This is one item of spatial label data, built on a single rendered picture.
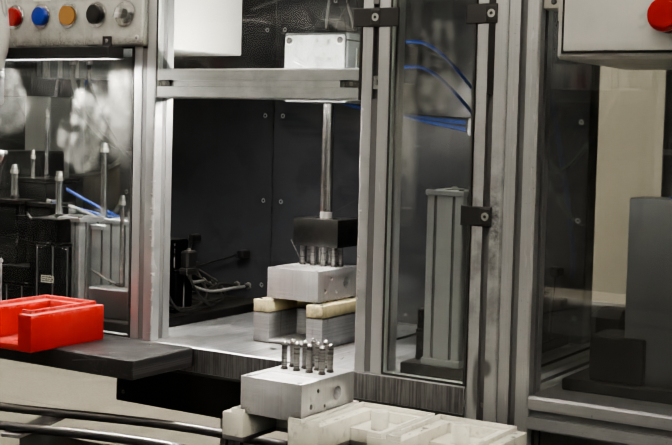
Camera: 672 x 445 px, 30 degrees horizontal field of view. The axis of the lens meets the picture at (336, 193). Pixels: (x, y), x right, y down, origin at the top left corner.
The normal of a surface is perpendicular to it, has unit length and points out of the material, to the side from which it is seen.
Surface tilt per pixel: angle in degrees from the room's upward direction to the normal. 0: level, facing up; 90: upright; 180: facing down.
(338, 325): 90
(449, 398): 90
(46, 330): 90
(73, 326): 90
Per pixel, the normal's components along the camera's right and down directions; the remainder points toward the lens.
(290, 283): -0.53, 0.03
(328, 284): 0.85, 0.05
